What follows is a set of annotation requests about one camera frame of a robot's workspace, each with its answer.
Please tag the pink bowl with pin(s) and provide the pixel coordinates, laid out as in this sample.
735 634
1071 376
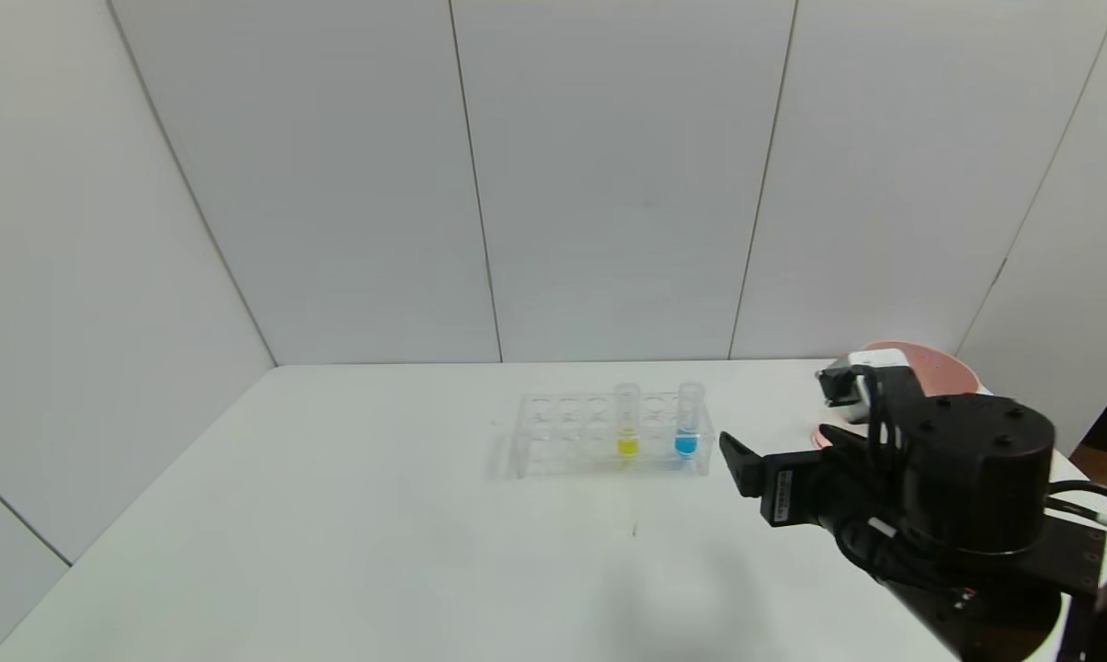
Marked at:
940 363

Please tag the test tube with yellow pigment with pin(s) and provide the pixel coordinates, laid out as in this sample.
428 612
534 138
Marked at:
628 418

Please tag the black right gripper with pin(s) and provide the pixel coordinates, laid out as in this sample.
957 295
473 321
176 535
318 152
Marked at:
782 488

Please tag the test tube with blue pigment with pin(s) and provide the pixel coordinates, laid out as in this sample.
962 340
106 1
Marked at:
688 432

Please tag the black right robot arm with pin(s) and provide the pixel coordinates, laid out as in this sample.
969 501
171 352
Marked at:
976 469

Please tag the clear plastic test tube rack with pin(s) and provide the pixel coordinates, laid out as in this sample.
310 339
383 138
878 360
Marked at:
572 432

